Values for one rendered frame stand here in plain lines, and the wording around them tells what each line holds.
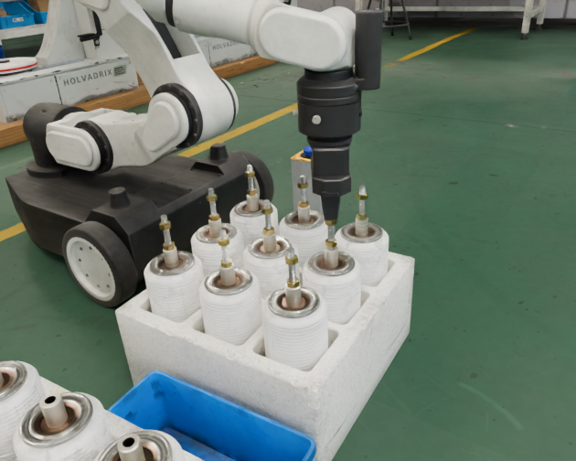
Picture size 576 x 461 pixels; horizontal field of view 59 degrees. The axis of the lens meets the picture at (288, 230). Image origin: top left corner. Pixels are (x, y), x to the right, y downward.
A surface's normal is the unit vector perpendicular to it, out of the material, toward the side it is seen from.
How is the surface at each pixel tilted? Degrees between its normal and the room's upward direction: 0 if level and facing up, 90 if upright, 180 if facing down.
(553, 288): 0
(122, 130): 90
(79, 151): 90
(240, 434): 88
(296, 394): 90
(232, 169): 45
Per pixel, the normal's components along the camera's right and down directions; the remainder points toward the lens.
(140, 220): 0.55, -0.47
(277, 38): -0.28, 0.46
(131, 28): -0.34, 0.76
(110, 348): -0.05, -0.88
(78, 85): 0.84, 0.22
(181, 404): -0.51, 0.39
